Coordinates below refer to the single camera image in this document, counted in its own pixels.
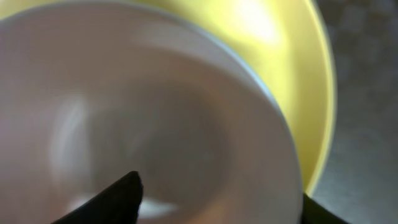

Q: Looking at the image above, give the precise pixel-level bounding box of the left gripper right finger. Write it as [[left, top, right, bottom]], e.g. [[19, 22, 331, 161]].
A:
[[300, 194, 348, 224]]

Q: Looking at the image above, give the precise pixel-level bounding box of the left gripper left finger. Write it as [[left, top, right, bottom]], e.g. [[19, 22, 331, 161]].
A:
[[53, 171, 144, 224]]

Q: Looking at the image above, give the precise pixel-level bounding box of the white pink bowl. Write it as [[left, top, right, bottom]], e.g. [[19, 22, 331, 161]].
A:
[[1, 1, 303, 224]]

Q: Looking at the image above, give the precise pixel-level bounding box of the yellow plate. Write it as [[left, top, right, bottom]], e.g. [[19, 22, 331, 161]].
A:
[[1, 1, 334, 193]]

